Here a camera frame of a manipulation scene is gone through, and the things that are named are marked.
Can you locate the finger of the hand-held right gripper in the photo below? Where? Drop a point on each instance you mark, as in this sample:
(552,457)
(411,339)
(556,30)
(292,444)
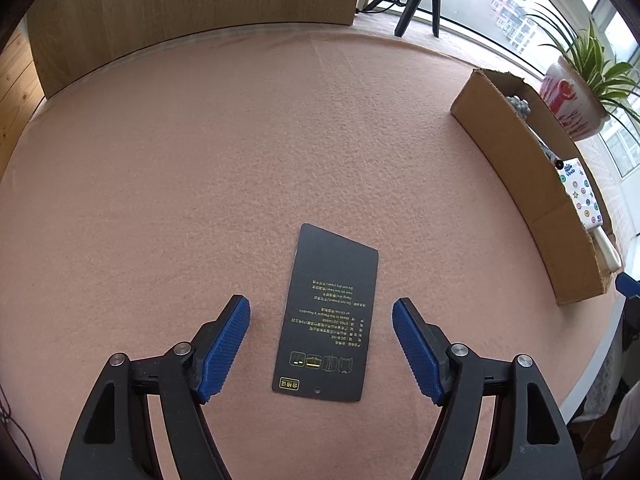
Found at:
(629,285)

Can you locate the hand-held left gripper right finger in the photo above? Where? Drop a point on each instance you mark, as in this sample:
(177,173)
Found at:
(415,350)

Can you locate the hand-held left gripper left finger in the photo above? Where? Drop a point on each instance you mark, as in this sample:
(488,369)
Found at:
(225,350)

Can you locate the black printed card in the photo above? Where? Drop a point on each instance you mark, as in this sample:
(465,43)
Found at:
(330,310)

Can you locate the patterned white tissue pack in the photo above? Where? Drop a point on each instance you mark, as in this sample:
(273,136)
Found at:
(582,195)

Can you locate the black clear pen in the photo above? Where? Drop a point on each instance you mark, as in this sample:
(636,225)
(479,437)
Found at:
(552,157)

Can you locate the cardboard box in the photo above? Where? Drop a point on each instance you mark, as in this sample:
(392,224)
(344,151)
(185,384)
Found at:
(520,170)

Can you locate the grey knobby roller massager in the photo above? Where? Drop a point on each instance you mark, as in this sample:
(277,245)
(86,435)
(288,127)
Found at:
(520,107)

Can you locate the pink felt table cloth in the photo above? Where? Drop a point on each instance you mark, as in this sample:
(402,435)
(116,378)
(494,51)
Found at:
(200,160)

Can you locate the green spider plant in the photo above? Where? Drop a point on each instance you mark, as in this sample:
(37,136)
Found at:
(595,60)

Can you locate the wooden board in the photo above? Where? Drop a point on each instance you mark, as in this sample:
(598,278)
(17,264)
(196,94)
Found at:
(200,10)

